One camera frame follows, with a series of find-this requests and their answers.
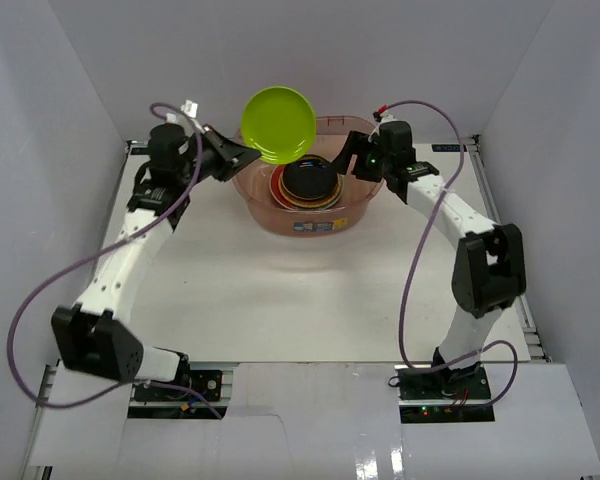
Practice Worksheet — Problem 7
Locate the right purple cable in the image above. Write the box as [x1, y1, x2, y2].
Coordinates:
[379, 99, 520, 404]

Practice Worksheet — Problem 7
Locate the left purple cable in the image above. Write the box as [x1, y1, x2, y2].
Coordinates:
[7, 103, 226, 419]

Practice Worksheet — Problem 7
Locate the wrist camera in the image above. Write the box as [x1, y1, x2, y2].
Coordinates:
[165, 100, 204, 134]
[371, 105, 396, 136]

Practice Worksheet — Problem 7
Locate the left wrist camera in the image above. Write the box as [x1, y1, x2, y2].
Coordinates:
[165, 100, 204, 134]

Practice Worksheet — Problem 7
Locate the lime green plate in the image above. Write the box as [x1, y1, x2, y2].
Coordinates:
[240, 86, 317, 165]

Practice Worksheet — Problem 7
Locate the black glossy plate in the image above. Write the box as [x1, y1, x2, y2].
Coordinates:
[279, 175, 339, 210]

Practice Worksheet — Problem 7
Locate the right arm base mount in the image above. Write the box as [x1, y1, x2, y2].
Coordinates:
[387, 366, 495, 425]

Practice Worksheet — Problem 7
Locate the pink translucent plastic bin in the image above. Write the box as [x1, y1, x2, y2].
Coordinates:
[233, 116, 381, 238]

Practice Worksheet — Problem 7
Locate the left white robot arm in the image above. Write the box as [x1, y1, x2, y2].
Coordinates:
[51, 123, 261, 399]

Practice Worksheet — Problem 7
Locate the red teal floral plate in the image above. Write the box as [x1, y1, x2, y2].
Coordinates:
[268, 164, 346, 212]

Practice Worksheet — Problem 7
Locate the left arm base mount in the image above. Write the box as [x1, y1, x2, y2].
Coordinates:
[127, 368, 228, 420]

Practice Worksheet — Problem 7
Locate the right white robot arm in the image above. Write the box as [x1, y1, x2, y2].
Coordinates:
[333, 120, 526, 399]

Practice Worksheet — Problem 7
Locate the yellow patterned plate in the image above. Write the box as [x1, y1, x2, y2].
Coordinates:
[330, 174, 343, 203]

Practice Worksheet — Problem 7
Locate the left table label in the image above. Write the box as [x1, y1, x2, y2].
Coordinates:
[130, 147, 149, 156]

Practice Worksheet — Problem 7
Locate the right table label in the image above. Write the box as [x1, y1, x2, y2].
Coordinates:
[431, 144, 466, 153]

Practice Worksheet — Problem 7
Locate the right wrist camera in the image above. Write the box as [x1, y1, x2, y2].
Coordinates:
[371, 105, 396, 136]

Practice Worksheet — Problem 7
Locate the purple cable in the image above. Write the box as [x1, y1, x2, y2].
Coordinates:
[7, 103, 226, 419]
[379, 99, 520, 404]

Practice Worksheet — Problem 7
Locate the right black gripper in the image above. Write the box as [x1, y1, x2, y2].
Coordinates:
[331, 131, 393, 183]

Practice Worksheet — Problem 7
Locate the table label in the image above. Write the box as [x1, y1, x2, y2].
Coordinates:
[431, 144, 466, 153]
[130, 147, 149, 156]

